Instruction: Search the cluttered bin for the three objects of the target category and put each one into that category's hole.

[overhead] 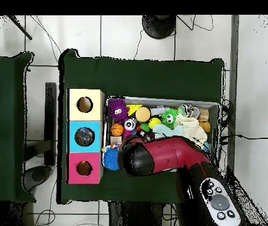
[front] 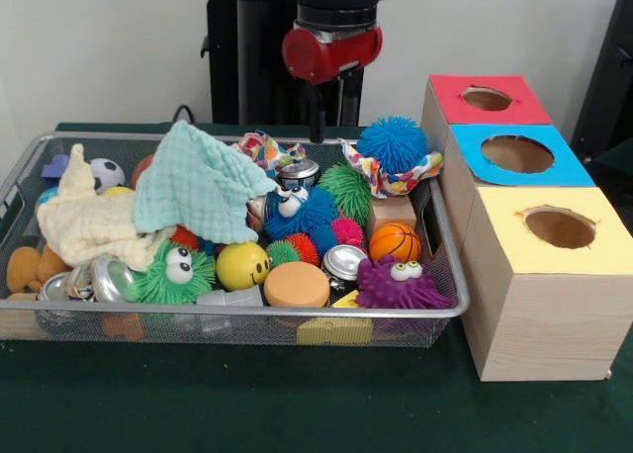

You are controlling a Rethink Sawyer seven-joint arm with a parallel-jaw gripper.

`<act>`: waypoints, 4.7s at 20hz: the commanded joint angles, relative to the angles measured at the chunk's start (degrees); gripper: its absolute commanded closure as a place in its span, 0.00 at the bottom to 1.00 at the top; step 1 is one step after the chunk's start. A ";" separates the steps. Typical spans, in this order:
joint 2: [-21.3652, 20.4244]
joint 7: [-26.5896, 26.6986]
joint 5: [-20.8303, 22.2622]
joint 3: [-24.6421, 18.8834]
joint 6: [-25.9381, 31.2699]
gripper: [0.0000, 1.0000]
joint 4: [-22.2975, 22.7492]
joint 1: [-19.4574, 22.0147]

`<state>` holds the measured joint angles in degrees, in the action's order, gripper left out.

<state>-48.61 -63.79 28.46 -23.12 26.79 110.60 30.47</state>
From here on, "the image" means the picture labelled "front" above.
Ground purple spiky ball with eyes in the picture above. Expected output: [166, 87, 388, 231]
[354, 253, 455, 310]

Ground small orange basketball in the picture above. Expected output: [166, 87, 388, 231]
[369, 223, 422, 264]

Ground yellow smiley ball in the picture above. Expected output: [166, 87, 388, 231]
[216, 242, 271, 292]

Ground shallow mesh bin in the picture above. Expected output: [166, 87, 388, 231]
[0, 131, 471, 349]

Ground black upright panel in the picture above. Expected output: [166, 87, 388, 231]
[571, 0, 633, 150]

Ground wooden three-hole box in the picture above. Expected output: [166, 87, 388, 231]
[420, 74, 620, 383]

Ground dark blue spiky ball with eyes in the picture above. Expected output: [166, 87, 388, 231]
[264, 184, 341, 242]

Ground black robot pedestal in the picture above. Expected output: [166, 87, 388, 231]
[190, 0, 400, 127]

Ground light blue waffle cloth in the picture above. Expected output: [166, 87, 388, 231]
[133, 120, 279, 245]

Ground confetti print cloth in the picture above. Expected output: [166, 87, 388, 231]
[339, 138, 445, 200]

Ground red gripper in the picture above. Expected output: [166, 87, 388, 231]
[281, 21, 385, 145]

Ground green spiky ball with eyes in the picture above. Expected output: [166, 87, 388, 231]
[132, 238, 218, 306]

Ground cream waffle cloth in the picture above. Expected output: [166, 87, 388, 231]
[37, 143, 177, 272]

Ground orange foam disc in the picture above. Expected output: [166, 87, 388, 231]
[263, 262, 331, 309]

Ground black cable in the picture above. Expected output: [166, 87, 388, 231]
[170, 104, 199, 124]

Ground green cloth side table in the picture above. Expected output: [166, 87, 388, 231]
[588, 138, 633, 200]

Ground dark green tablecloth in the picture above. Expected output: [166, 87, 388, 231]
[0, 121, 633, 453]

